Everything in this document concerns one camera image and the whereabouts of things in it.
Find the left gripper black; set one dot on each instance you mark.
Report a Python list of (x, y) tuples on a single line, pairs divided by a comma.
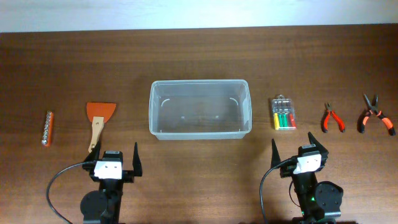
[(129, 176)]

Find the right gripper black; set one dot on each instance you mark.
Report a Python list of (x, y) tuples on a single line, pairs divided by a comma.
[(286, 170)]

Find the clear screwdriver set case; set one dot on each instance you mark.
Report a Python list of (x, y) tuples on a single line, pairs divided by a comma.
[(283, 113)]

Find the small red-handled pliers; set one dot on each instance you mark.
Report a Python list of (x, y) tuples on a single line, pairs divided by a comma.
[(330, 113)]

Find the orange-black long nose pliers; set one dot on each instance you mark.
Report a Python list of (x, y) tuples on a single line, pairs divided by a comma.
[(372, 109)]

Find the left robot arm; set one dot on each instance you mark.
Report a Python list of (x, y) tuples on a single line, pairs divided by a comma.
[(103, 205)]

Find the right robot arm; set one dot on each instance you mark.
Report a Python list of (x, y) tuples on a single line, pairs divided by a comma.
[(319, 202)]

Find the clear plastic container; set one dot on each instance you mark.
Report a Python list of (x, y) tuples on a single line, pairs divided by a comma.
[(200, 109)]

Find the orange socket bit holder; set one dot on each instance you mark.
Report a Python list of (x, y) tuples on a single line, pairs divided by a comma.
[(48, 129)]

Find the orange scraper wooden handle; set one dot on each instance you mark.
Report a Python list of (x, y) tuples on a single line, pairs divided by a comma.
[(98, 114)]

